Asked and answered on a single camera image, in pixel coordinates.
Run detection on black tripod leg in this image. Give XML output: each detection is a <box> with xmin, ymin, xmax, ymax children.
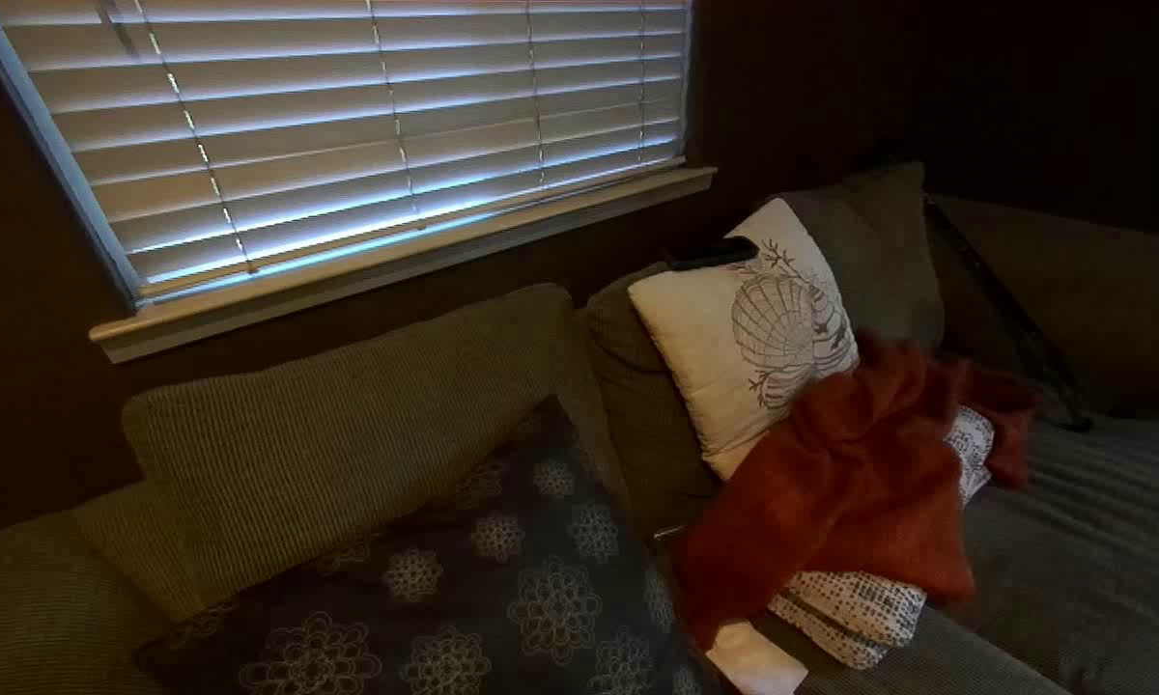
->
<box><xmin>924</xmin><ymin>202</ymin><xmax>1107</xmax><ymax>437</ymax></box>

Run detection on brown sofa back cushion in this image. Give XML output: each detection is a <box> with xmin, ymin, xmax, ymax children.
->
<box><xmin>924</xmin><ymin>188</ymin><xmax>1159</xmax><ymax>421</ymax></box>

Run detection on olive green sofa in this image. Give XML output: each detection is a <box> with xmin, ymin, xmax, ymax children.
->
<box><xmin>0</xmin><ymin>160</ymin><xmax>1159</xmax><ymax>695</ymax></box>

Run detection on olive sofa end cushion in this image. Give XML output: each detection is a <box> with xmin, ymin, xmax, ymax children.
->
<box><xmin>0</xmin><ymin>478</ymin><xmax>178</xmax><ymax>695</ymax></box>

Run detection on grey sofa cushion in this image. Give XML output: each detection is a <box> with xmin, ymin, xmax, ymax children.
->
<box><xmin>786</xmin><ymin>160</ymin><xmax>951</xmax><ymax>355</ymax></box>

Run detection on white dotted pattern pillow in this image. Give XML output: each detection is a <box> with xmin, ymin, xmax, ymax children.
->
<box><xmin>768</xmin><ymin>407</ymin><xmax>1000</xmax><ymax>672</ymax></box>

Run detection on olive sofa back cushion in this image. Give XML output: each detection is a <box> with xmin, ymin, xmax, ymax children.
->
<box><xmin>119</xmin><ymin>282</ymin><xmax>634</xmax><ymax>622</ymax></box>

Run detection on rust brown fleece blanket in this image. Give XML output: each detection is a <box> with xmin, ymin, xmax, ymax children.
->
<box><xmin>668</xmin><ymin>335</ymin><xmax>1039</xmax><ymax>648</ymax></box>

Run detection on wooden window sill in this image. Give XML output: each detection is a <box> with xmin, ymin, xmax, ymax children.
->
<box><xmin>87</xmin><ymin>164</ymin><xmax>723</xmax><ymax>368</ymax></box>

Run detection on white shell print pillow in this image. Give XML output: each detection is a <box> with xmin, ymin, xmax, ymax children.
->
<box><xmin>626</xmin><ymin>195</ymin><xmax>866</xmax><ymax>482</ymax></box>

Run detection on dark floral pattern pillow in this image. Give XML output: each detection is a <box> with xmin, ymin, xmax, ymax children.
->
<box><xmin>133</xmin><ymin>399</ymin><xmax>709</xmax><ymax>695</ymax></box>

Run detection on white window blinds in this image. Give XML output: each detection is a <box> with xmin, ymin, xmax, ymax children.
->
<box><xmin>0</xmin><ymin>0</ymin><xmax>697</xmax><ymax>310</ymax></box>

